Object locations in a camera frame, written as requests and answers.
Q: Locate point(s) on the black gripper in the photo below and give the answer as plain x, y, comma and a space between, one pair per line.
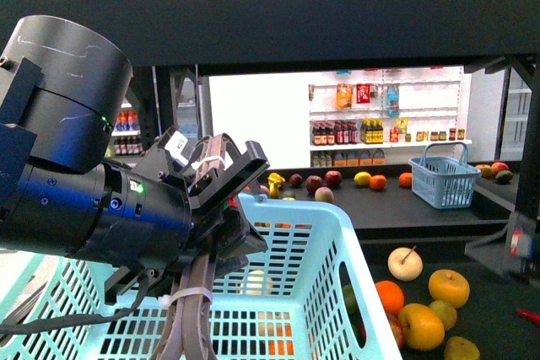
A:
177, 203

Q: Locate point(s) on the light teal shopping basket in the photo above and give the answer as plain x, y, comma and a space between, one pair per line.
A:
310, 295

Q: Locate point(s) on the grey basket handle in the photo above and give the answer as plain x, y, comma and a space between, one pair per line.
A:
187, 329

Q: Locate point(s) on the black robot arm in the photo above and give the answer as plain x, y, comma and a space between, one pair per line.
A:
62, 87

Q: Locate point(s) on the red apple on far shelf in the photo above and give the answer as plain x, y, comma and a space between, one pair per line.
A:
333, 179

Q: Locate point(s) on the black fruit display shelf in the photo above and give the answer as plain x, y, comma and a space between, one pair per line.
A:
216, 38

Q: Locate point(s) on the white zip tie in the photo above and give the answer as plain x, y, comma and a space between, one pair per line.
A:
166, 300

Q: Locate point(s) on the row of dark sauce bottles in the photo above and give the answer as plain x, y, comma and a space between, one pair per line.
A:
329, 133

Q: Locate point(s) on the orange fruit right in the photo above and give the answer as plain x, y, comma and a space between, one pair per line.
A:
391, 296

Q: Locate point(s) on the yellow label bottles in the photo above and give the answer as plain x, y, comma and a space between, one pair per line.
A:
371, 131

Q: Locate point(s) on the white pear with stem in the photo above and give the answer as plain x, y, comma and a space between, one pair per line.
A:
405, 264

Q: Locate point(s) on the orange snack bag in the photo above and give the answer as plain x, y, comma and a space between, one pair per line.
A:
344, 95

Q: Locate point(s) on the red snack bag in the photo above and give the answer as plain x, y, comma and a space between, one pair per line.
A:
363, 93

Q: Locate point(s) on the yellow apple front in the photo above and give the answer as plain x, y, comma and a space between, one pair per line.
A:
423, 328

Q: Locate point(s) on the small blue basket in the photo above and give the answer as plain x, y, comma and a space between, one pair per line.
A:
444, 182

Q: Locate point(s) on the red chili pepper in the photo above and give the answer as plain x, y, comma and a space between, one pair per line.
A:
529, 315

